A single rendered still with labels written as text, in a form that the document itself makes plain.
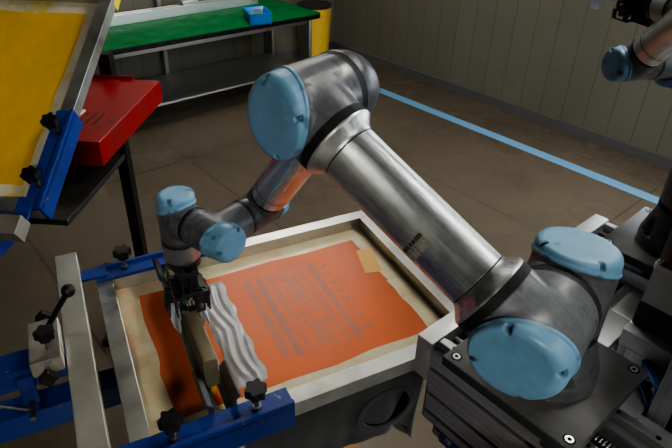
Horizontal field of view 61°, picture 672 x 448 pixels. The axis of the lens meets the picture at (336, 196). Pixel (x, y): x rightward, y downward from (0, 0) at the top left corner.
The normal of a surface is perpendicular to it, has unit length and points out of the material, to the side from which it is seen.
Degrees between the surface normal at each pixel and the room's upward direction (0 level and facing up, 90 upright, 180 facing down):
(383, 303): 0
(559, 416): 0
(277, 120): 86
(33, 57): 32
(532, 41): 90
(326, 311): 0
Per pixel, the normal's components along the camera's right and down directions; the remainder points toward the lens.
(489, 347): -0.51, 0.48
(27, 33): -0.01, -0.46
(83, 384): 0.03, -0.86
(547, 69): -0.75, 0.32
